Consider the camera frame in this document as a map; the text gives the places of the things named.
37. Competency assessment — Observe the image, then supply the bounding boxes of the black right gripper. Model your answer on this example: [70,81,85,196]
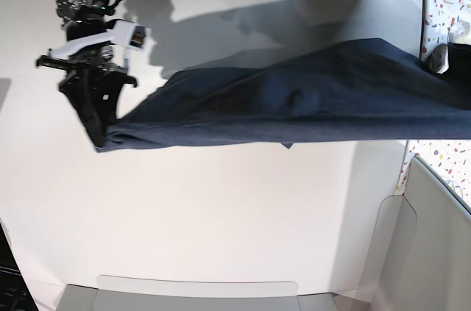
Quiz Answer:
[35,43,138,145]

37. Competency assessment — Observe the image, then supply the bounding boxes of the dark blue printed t-shirt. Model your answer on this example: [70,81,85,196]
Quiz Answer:
[101,39,470,151]

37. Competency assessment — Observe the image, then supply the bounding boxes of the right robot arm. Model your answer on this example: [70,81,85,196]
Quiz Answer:
[36,0,147,148]

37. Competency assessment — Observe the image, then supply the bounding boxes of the terrazzo patterned side table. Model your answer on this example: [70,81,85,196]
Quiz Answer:
[395,0,470,205]

